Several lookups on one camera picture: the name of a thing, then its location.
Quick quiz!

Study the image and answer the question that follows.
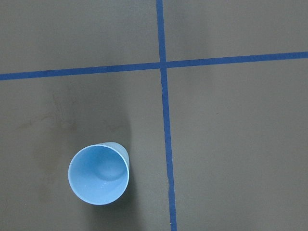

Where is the light blue plastic cup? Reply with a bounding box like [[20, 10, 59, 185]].
[[68, 142, 130, 205]]

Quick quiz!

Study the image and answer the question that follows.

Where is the brown paper table cover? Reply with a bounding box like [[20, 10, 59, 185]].
[[0, 0, 308, 231]]

